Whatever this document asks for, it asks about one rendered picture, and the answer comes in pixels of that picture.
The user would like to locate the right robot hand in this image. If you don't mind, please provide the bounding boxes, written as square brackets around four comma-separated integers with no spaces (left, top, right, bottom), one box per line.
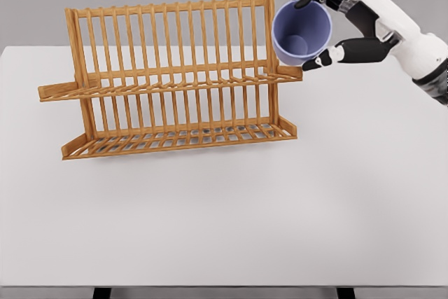
[288,0,426,72]

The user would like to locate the lavender blue cup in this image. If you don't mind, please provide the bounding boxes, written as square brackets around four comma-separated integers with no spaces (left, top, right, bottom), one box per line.
[271,0,333,67]

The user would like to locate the wooden two-tier dish rack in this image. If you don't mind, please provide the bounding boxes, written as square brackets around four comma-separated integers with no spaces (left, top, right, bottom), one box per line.
[37,0,304,161]

